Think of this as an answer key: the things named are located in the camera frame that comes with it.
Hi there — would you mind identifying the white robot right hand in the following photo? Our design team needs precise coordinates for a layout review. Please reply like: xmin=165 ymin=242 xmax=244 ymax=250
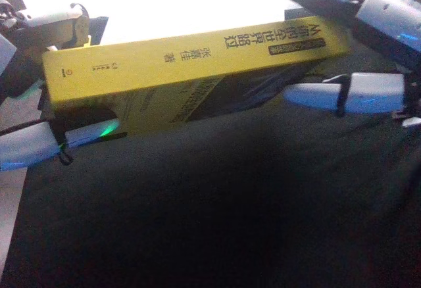
xmin=0 ymin=0 xmax=128 ymax=174

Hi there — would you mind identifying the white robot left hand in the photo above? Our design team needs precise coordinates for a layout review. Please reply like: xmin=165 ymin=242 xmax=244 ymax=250
xmin=249 ymin=0 xmax=421 ymax=128

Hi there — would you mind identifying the yellow book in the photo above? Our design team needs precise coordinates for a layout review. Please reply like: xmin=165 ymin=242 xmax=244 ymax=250
xmin=41 ymin=13 xmax=351 ymax=137

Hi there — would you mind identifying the black cloth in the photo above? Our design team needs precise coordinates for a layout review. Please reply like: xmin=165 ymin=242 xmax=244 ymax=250
xmin=0 ymin=5 xmax=421 ymax=288

